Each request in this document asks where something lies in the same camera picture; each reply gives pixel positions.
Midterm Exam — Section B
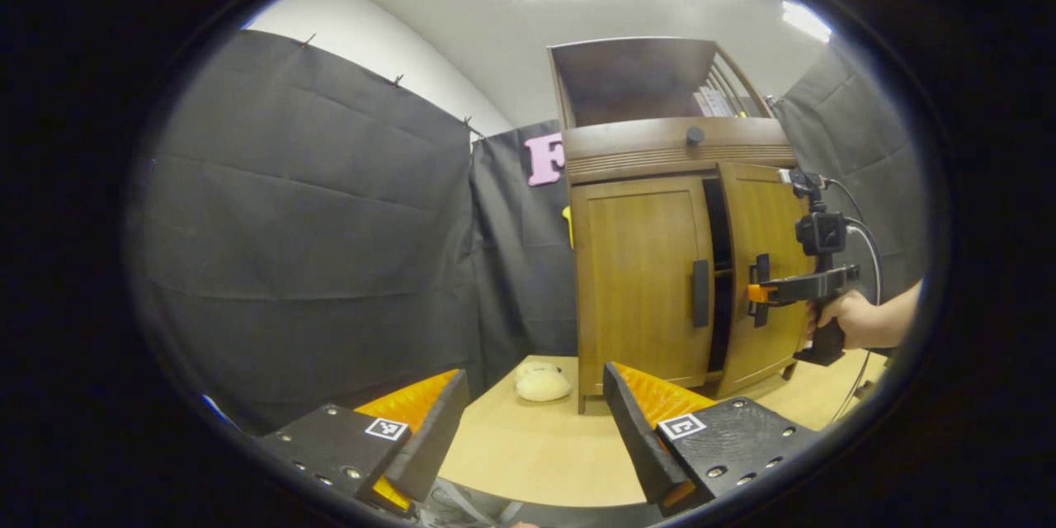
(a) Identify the cream plush toy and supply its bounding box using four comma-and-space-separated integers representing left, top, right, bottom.
514, 361, 573, 403

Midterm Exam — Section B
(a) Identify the black door handle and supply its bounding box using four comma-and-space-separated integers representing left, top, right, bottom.
749, 254, 771, 328
691, 259, 710, 328

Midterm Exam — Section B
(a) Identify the wooden double-door shoe cabinet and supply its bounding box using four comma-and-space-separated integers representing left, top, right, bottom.
549, 36, 818, 415

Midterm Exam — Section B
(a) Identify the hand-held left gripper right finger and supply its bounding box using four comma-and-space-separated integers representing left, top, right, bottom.
602, 361, 822, 516

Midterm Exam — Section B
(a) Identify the small ceiling light panel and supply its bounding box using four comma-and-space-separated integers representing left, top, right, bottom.
782, 0, 832, 44

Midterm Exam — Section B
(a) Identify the white book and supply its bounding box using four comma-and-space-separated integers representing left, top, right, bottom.
695, 88, 733, 118

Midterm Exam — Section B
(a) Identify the wooden cabinet drawer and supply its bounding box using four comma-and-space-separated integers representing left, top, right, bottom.
563, 117, 798, 186

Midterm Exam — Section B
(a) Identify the wooden shoe cabinet door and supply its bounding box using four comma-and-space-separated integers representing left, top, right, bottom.
571, 176, 717, 397
714, 161, 818, 398

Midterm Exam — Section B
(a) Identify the black cable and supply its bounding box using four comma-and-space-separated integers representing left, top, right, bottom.
823, 177, 884, 423

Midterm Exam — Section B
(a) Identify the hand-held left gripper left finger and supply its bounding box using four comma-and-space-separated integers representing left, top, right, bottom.
256, 369, 471, 516

